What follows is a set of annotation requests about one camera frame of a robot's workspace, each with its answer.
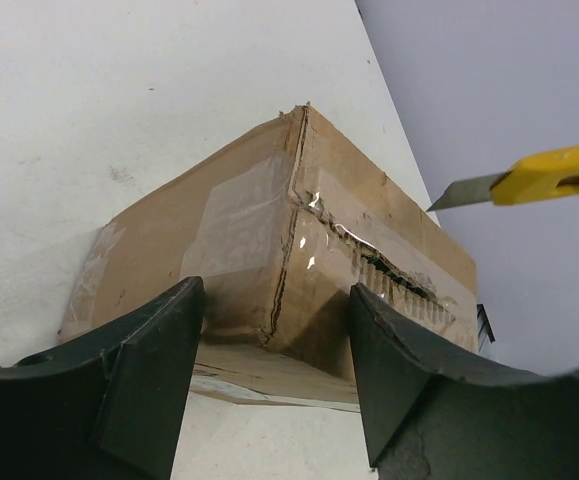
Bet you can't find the brown cardboard express box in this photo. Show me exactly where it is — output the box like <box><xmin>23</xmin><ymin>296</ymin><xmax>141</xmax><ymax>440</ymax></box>
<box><xmin>58</xmin><ymin>105</ymin><xmax>478</xmax><ymax>404</ymax></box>

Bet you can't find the aluminium vertical frame post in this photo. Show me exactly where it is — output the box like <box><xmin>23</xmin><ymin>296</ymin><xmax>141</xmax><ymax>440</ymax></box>
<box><xmin>477</xmin><ymin>303</ymin><xmax>495</xmax><ymax>358</ymax></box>

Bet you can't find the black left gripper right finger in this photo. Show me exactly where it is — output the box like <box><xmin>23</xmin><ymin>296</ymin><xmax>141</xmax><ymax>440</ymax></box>
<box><xmin>348</xmin><ymin>284</ymin><xmax>579</xmax><ymax>479</ymax></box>

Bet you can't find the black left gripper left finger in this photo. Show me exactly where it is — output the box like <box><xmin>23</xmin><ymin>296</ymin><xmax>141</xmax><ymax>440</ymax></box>
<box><xmin>0</xmin><ymin>277</ymin><xmax>204</xmax><ymax>479</ymax></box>

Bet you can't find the yellow utility knife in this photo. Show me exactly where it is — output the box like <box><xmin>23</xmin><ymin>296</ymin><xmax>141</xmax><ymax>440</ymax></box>
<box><xmin>428</xmin><ymin>145</ymin><xmax>579</xmax><ymax>212</ymax></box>

